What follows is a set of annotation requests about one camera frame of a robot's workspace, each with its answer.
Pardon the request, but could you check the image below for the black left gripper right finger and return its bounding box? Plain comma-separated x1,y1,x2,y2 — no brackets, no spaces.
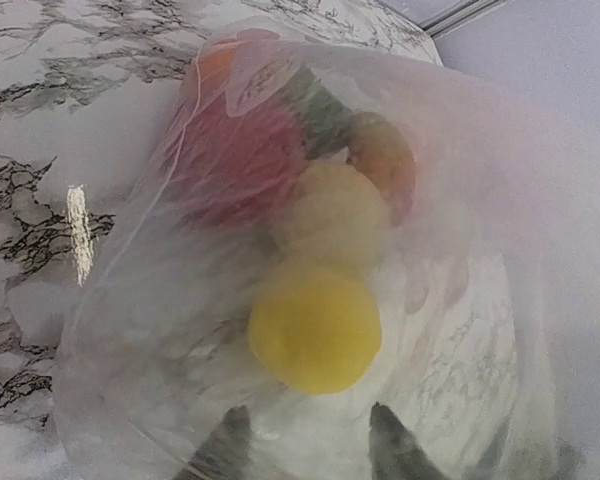
369,402,447,480

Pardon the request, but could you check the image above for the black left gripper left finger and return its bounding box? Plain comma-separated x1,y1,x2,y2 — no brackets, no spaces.
177,406,251,479

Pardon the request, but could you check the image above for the clear zip top bag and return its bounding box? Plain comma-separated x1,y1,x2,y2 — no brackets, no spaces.
54,20,600,479

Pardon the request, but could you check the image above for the yellow fake peach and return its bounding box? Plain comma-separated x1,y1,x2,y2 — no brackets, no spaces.
271,162,391,275

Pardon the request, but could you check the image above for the red fake apple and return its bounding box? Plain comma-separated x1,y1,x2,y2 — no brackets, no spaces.
178,99,307,226

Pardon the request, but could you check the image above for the orange fake tangerine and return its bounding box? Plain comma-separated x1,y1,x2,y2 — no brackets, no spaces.
347,112,416,225

